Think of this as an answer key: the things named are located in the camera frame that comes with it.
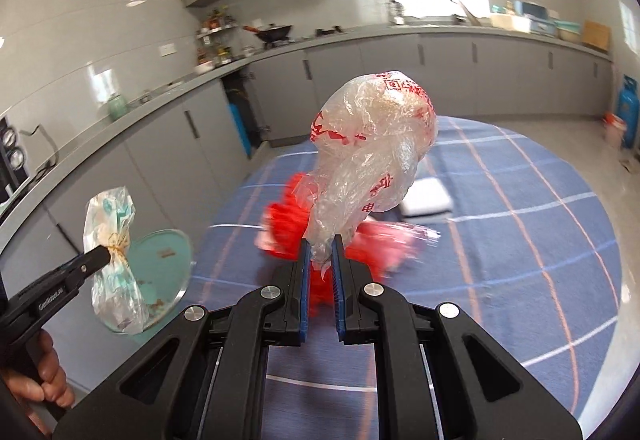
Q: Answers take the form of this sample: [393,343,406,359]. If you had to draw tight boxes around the clear wrapper teal print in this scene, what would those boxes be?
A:
[82,186,149,335]

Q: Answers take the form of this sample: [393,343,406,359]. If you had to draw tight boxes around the red plastic bag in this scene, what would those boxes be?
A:
[255,171,439,316]

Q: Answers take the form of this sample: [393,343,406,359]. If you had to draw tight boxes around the clear bag red print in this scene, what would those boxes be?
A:
[304,70,438,267]

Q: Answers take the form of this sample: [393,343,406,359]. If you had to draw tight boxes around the teal round trash bin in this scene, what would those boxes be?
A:
[96,228,196,335]

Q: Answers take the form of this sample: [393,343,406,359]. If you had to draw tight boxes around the grey kitchen cabinets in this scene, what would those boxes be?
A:
[0,26,615,390]

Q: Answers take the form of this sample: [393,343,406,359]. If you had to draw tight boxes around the person's left hand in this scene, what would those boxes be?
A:
[1,330,76,439]

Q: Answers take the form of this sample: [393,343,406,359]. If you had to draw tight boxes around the black microwave oven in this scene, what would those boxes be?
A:
[0,116,28,205]

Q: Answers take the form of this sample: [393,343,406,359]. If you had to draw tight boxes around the blue plaid tablecloth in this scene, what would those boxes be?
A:
[188,115,624,440]

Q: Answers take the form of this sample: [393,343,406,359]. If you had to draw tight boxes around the green ceramic jar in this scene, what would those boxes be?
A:
[107,93,129,122]

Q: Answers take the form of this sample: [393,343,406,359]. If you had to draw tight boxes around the white foam block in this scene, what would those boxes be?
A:
[399,177,454,218]

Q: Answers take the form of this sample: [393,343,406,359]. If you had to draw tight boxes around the blue water jug under counter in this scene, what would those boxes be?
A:
[229,103,253,157]

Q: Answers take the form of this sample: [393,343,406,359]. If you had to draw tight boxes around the spice rack with bottles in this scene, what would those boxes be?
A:
[195,6,238,67]

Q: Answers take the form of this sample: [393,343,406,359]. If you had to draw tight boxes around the pink bucket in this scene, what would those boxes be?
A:
[603,112,627,150]

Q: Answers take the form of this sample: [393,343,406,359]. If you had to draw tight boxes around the black wok on stove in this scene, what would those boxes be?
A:
[243,24,292,49]

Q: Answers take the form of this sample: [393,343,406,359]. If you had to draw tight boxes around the blue gas cylinder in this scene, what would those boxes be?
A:
[615,75,639,148]

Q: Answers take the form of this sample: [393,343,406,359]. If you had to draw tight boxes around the wooden cutting board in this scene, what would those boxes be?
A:
[582,20,611,53]

